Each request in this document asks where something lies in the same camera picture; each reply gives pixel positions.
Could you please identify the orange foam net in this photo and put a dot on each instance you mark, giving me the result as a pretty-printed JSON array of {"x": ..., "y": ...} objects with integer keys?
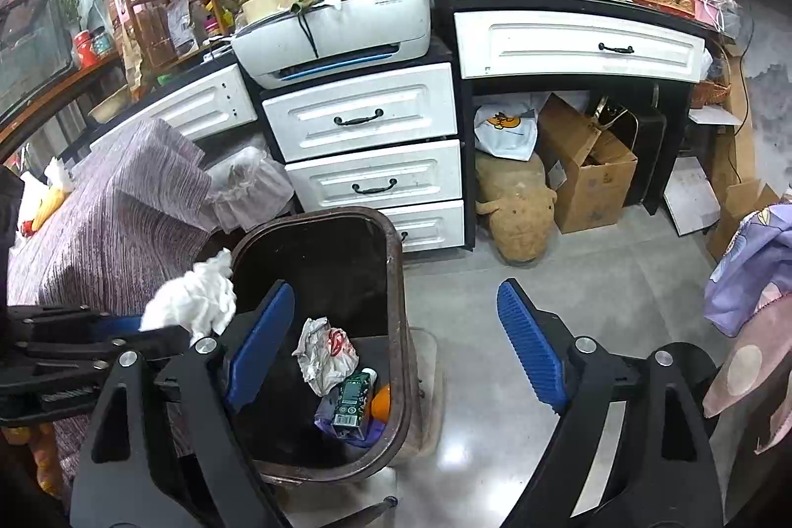
[{"x": 25, "y": 229}]

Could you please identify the purple floral cloth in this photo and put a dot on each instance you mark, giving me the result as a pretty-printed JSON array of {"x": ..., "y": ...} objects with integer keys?
[{"x": 748, "y": 268}]

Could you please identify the white paper bag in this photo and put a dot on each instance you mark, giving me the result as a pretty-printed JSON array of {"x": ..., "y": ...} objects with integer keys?
[{"x": 59, "y": 174}]

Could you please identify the brown plastic trash bin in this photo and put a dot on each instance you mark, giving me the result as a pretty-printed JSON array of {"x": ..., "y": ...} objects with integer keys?
[{"x": 396, "y": 280}]

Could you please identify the black paper bag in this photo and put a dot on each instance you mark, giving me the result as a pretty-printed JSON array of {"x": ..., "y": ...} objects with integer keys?
[{"x": 649, "y": 150}]

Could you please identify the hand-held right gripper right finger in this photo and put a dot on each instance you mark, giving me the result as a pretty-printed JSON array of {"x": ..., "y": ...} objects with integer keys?
[{"x": 532, "y": 345}]

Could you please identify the white red-print plastic bag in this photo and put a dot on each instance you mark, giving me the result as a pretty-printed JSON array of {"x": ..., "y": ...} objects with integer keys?
[{"x": 325, "y": 355}]

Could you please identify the purple striped tablecloth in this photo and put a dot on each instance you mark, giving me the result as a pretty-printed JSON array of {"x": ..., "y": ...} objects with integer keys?
[{"x": 124, "y": 231}]

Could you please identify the clear plastic-lined small bin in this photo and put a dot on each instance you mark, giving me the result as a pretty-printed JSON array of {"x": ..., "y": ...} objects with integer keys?
[{"x": 247, "y": 188}]

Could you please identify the purple tissue pack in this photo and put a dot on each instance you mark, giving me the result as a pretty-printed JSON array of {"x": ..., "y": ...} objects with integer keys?
[{"x": 365, "y": 432}]

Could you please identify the white desk drawer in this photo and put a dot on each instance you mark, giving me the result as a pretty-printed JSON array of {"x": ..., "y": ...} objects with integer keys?
[
  {"x": 557, "y": 45},
  {"x": 192, "y": 107}
]

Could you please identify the white tissue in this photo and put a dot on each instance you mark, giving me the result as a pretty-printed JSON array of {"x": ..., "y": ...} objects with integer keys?
[{"x": 192, "y": 299}]

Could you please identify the green drink carton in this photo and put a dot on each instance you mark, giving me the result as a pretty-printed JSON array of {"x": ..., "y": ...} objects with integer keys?
[{"x": 351, "y": 404}]

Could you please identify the black-framed glass terrarium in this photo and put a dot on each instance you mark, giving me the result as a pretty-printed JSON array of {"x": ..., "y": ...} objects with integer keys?
[{"x": 31, "y": 39}]

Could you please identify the kraft paper pouch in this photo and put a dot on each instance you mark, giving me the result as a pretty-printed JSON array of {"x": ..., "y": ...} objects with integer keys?
[{"x": 131, "y": 61}]

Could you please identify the white three-drawer cabinet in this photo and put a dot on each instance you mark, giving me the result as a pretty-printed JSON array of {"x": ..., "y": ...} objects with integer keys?
[{"x": 371, "y": 157}]

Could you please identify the cream tape roll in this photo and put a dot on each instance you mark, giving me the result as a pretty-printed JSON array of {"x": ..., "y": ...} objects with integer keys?
[{"x": 263, "y": 8}]

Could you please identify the red tin can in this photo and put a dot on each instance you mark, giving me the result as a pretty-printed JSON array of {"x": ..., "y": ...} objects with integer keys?
[{"x": 85, "y": 48}]

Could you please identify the cardboard box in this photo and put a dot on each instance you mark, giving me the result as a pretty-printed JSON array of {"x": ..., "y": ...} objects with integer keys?
[{"x": 588, "y": 175}]

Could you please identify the brown plush toy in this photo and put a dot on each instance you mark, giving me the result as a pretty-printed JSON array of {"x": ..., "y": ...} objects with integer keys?
[{"x": 516, "y": 212}]

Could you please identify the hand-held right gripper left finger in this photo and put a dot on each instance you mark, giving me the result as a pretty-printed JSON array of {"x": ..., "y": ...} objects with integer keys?
[{"x": 260, "y": 348}]

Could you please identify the cream bowl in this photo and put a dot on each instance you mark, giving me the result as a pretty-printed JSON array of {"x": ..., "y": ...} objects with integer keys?
[{"x": 110, "y": 106}]

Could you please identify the white printer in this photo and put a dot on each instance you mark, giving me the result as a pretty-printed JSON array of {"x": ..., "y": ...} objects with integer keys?
[{"x": 359, "y": 30}]

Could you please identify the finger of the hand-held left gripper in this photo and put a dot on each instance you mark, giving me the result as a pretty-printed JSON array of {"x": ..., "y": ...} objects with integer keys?
[
  {"x": 120, "y": 322},
  {"x": 154, "y": 342}
]

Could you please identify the white cartoon-print bag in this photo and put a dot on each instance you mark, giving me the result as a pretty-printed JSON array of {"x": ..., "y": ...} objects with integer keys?
[{"x": 504, "y": 132}]

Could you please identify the teal jar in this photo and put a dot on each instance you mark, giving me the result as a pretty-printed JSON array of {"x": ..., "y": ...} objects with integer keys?
[{"x": 104, "y": 42}]

